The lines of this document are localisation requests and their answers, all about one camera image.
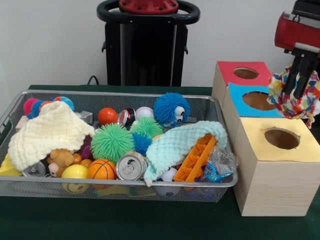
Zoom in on clear plastic packet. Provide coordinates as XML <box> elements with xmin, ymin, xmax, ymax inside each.
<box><xmin>202</xmin><ymin>145</ymin><xmax>240</xmax><ymax>182</ymax></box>

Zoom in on wooden three-hole box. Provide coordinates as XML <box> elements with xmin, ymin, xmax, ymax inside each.
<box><xmin>211</xmin><ymin>61</ymin><xmax>320</xmax><ymax>217</ymax></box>

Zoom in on large blue spiky ball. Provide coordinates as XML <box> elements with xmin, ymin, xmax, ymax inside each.
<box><xmin>152</xmin><ymin>92</ymin><xmax>191</xmax><ymax>126</ymax></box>

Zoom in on green spiky ball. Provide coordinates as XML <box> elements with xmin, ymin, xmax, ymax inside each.
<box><xmin>90</xmin><ymin>122</ymin><xmax>136</xmax><ymax>165</ymax></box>

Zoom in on white colourful spotted cloth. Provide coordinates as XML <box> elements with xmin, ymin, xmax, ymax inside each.
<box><xmin>267</xmin><ymin>65</ymin><xmax>320</xmax><ymax>129</ymax></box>

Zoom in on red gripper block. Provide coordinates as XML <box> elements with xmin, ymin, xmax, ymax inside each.
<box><xmin>274</xmin><ymin>12</ymin><xmax>320</xmax><ymax>100</ymax></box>

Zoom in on small brown teddy bear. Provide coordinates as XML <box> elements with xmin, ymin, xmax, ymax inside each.
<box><xmin>47</xmin><ymin>148</ymin><xmax>76</xmax><ymax>177</ymax></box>

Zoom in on yellow ball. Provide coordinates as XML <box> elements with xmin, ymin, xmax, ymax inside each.
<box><xmin>61</xmin><ymin>164</ymin><xmax>89</xmax><ymax>180</ymax></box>

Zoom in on cream waffle cloth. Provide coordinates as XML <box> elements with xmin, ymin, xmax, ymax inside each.
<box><xmin>7</xmin><ymin>100</ymin><xmax>96</xmax><ymax>172</ymax></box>

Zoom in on orange plastic gear toy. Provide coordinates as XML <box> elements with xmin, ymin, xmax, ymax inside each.
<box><xmin>173</xmin><ymin>133</ymin><xmax>217</xmax><ymax>183</ymax></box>

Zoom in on mint green waffle cloth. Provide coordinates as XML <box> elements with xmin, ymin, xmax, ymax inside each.
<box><xmin>144</xmin><ymin>120</ymin><xmax>228</xmax><ymax>187</ymax></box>

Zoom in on small orange basketball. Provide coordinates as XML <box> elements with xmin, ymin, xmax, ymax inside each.
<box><xmin>86</xmin><ymin>158</ymin><xmax>119</xmax><ymax>181</ymax></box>

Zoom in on clear mesh bin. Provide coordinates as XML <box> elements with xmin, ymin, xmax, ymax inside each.
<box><xmin>0</xmin><ymin>90</ymin><xmax>239</xmax><ymax>203</ymax></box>

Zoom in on silver drink can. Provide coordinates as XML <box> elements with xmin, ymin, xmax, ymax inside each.
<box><xmin>116</xmin><ymin>151</ymin><xmax>149</xmax><ymax>181</ymax></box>

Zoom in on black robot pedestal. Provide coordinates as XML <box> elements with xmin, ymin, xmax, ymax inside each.
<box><xmin>96</xmin><ymin>0</ymin><xmax>201</xmax><ymax>87</ymax></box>

